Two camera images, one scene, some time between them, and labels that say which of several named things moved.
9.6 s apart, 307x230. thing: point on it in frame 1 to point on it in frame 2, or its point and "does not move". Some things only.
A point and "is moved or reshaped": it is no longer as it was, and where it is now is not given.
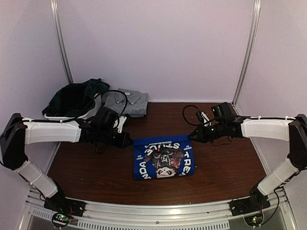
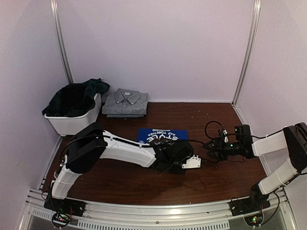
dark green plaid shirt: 75,99 does not move
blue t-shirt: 162,157 is moved or reshaped
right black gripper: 200,131 to 220,150
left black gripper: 121,144 to 176,172
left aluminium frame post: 54,9 does not move
